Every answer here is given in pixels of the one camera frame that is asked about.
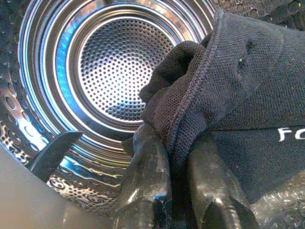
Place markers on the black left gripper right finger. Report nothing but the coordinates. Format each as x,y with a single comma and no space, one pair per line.
214,186

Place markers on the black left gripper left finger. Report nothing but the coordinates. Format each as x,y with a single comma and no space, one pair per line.
145,176

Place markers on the navy garment with green logo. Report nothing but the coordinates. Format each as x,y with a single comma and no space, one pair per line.
233,95

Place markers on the dark drum paddle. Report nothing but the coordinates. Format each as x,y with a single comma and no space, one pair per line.
53,155

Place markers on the perforated steel washer drum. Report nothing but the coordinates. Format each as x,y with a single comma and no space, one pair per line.
114,71

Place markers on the grey washer door rim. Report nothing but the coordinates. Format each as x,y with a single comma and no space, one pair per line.
31,198

